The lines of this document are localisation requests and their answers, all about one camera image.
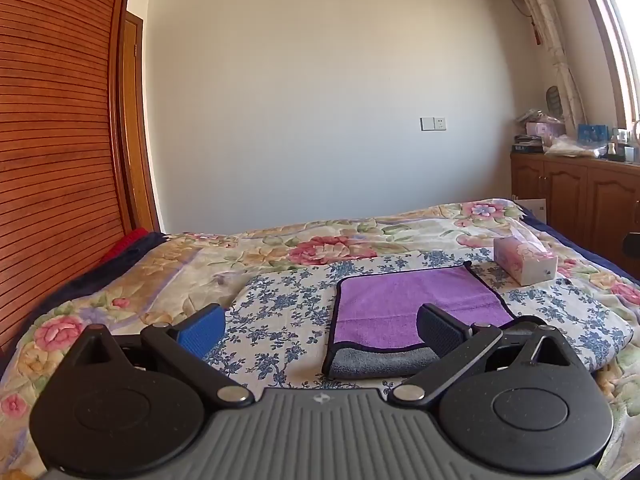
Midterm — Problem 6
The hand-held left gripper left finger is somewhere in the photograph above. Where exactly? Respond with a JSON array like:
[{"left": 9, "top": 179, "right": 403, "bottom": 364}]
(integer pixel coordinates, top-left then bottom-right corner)
[{"left": 67, "top": 304, "right": 255, "bottom": 407}]

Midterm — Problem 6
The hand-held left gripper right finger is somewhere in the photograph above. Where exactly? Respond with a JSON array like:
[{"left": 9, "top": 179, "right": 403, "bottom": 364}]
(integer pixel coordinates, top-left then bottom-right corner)
[{"left": 387, "top": 303, "right": 581, "bottom": 408}]

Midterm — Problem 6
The purple and grey towel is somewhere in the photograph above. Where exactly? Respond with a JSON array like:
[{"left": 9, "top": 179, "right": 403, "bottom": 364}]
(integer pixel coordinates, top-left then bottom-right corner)
[{"left": 321, "top": 261, "right": 518, "bottom": 380}]

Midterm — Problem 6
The blue floral white cloth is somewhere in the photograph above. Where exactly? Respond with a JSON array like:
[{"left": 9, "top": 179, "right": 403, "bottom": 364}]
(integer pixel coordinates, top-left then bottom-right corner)
[{"left": 202, "top": 247, "right": 633, "bottom": 391}]

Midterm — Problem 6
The pink floral tissue box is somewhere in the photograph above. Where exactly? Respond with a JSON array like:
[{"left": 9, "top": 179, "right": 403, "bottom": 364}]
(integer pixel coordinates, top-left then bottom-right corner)
[{"left": 493, "top": 222, "right": 559, "bottom": 287}]

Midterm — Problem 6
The red blanket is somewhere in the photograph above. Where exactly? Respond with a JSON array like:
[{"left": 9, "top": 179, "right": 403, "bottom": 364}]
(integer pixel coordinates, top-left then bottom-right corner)
[{"left": 100, "top": 228, "right": 151, "bottom": 263}]

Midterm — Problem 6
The dark blue blanket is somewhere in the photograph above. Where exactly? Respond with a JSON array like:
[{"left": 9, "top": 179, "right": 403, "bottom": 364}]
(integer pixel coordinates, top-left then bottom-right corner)
[{"left": 30, "top": 232, "right": 171, "bottom": 311}]

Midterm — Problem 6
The pink floral quilt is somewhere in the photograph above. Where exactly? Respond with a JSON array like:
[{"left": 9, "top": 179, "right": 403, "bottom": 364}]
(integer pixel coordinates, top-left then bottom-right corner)
[{"left": 0, "top": 199, "right": 640, "bottom": 480}]

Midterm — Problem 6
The white cardboard box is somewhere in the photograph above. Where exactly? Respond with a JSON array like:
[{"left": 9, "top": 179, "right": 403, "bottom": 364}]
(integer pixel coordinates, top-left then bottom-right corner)
[{"left": 514, "top": 199, "right": 547, "bottom": 223}]

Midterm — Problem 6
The navy bed sheet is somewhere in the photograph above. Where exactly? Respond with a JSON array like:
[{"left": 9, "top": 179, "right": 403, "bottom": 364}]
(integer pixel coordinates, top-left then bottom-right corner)
[{"left": 520, "top": 212, "right": 640, "bottom": 281}]

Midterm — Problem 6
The wooden cabinet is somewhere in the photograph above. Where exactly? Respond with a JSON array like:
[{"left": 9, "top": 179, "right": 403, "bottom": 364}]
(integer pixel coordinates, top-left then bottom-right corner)
[{"left": 510, "top": 152, "right": 640, "bottom": 276}]

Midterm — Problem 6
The black object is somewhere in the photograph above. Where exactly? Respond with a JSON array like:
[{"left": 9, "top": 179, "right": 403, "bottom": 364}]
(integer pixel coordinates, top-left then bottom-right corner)
[{"left": 621, "top": 232, "right": 640, "bottom": 281}]

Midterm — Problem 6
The wooden door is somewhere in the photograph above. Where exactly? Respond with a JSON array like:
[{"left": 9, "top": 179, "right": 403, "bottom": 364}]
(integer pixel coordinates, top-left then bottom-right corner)
[{"left": 116, "top": 10, "right": 162, "bottom": 233}]

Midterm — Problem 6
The clear plastic bag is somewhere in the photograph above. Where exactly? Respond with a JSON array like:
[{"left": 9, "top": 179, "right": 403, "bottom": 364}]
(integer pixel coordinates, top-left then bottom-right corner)
[{"left": 544, "top": 135, "right": 606, "bottom": 158}]

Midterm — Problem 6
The blue box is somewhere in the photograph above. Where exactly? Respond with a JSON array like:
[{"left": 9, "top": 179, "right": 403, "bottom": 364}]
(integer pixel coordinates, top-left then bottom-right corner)
[{"left": 578, "top": 124, "right": 610, "bottom": 145}]

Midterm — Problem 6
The wooden louvered wardrobe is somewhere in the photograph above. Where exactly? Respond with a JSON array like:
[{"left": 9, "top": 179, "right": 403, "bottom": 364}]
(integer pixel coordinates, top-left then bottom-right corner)
[{"left": 0, "top": 0, "right": 133, "bottom": 356}]

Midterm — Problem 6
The grey hand fan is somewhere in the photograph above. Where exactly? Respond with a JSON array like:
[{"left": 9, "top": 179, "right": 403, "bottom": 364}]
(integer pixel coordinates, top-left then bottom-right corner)
[{"left": 545, "top": 86, "right": 565, "bottom": 117}]

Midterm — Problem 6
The patterned beige curtain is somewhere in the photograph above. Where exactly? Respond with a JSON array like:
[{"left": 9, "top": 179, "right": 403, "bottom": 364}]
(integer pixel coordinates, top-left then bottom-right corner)
[{"left": 502, "top": 0, "right": 586, "bottom": 123}]

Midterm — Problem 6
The wooden window frame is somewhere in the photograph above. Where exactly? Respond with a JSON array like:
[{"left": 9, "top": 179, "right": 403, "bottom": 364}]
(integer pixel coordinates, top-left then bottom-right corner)
[{"left": 575, "top": 0, "right": 640, "bottom": 131}]

